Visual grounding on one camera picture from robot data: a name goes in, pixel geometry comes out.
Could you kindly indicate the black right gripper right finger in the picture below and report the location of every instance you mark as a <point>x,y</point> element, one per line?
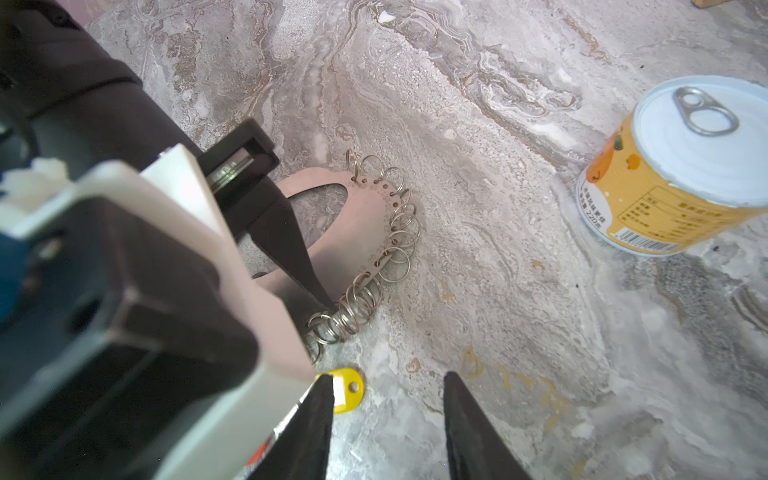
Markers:
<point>474,449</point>

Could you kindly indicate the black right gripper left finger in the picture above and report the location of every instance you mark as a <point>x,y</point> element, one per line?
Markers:
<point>302,451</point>

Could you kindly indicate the red key tag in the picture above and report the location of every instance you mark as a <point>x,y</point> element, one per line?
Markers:
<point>264,449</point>

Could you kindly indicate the yellow key tag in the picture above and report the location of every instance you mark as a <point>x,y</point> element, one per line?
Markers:
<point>348,389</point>

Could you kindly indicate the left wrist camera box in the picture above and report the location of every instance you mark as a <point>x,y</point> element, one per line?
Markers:
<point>134,342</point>

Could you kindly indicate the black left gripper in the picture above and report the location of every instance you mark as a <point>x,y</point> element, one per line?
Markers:
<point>237,169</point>

